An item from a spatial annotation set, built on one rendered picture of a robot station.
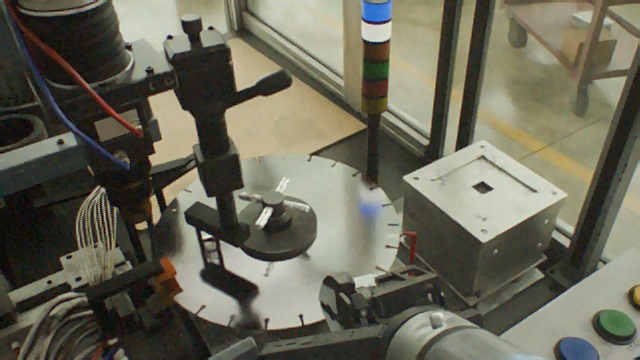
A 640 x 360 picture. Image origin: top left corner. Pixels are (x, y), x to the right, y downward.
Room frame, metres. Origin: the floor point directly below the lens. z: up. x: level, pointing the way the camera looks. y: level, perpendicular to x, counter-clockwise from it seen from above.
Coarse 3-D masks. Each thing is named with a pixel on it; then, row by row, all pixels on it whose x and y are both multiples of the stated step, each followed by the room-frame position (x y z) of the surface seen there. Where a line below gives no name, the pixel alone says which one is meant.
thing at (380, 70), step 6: (366, 66) 0.80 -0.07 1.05; (372, 66) 0.80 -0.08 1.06; (378, 66) 0.80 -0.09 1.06; (384, 66) 0.80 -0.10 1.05; (366, 72) 0.80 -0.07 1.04; (372, 72) 0.80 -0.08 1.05; (378, 72) 0.80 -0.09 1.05; (384, 72) 0.80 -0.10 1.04; (366, 78) 0.80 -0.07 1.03; (372, 78) 0.80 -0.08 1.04; (378, 78) 0.80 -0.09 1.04; (384, 78) 0.80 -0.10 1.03
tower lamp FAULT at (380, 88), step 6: (366, 84) 0.80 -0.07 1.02; (372, 84) 0.80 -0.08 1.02; (378, 84) 0.80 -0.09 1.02; (384, 84) 0.80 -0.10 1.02; (366, 90) 0.80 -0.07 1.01; (372, 90) 0.80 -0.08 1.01; (378, 90) 0.80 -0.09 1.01; (384, 90) 0.80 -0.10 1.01; (372, 96) 0.80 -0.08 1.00; (378, 96) 0.80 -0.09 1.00
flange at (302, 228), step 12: (252, 204) 0.59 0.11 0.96; (240, 216) 0.57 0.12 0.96; (252, 216) 0.57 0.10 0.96; (288, 216) 0.55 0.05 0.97; (300, 216) 0.56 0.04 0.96; (312, 216) 0.56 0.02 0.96; (252, 228) 0.54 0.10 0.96; (264, 228) 0.54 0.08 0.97; (276, 228) 0.53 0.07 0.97; (288, 228) 0.54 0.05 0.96; (300, 228) 0.54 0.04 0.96; (312, 228) 0.54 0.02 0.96; (252, 240) 0.52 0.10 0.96; (264, 240) 0.52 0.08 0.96; (276, 240) 0.52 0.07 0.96; (288, 240) 0.52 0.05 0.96; (300, 240) 0.52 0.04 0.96; (312, 240) 0.53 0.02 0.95; (252, 252) 0.51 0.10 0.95; (264, 252) 0.50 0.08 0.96; (276, 252) 0.50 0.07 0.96; (288, 252) 0.50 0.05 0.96
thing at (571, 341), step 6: (564, 342) 0.39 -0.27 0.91; (570, 342) 0.39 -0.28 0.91; (576, 342) 0.39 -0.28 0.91; (582, 342) 0.39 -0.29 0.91; (588, 342) 0.39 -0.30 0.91; (564, 348) 0.38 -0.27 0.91; (570, 348) 0.38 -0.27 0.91; (576, 348) 0.38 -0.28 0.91; (582, 348) 0.38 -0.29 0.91; (588, 348) 0.38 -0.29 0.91; (594, 348) 0.38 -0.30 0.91; (564, 354) 0.37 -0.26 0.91; (570, 354) 0.37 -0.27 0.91; (576, 354) 0.37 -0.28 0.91; (582, 354) 0.37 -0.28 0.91; (588, 354) 0.37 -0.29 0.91; (594, 354) 0.37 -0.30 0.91
